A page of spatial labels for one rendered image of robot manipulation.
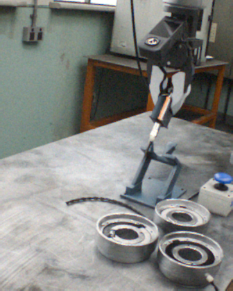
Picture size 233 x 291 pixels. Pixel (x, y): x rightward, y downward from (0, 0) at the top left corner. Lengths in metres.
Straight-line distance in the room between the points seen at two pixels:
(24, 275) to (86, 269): 0.10
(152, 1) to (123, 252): 2.48
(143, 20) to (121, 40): 0.24
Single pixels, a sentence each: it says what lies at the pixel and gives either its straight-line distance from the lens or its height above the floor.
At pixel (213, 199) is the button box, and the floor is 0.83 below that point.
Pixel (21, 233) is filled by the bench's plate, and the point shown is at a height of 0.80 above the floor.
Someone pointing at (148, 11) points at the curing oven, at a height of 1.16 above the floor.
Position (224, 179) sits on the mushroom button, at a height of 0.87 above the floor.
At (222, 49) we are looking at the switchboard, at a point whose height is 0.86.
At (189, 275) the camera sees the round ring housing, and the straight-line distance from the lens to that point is 0.63.
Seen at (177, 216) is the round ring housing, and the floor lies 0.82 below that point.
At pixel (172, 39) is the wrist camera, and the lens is 0.75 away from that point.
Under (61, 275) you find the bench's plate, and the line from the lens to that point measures 0.63.
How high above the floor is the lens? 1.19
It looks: 18 degrees down
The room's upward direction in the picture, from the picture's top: 7 degrees clockwise
